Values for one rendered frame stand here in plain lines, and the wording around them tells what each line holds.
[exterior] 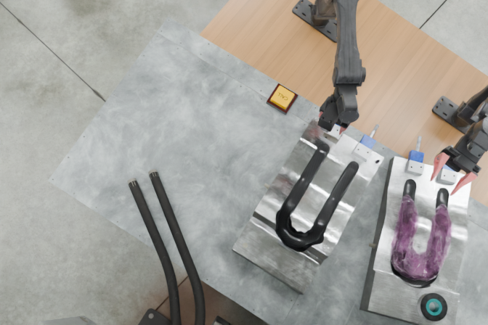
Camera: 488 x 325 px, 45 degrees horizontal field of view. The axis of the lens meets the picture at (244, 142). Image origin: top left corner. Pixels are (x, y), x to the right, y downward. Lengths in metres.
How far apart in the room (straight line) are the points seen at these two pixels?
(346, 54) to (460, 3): 1.70
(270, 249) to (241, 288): 0.16
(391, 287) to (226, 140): 0.70
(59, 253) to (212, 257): 1.06
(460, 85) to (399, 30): 0.29
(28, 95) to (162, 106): 1.12
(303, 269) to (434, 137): 0.65
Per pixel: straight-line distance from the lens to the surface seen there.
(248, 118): 2.00
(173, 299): 1.81
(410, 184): 1.98
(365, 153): 1.90
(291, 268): 1.86
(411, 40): 2.21
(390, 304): 1.86
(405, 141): 2.07
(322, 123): 1.71
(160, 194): 1.89
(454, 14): 3.27
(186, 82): 2.04
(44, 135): 2.93
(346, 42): 1.67
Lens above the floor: 2.70
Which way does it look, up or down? 75 degrees down
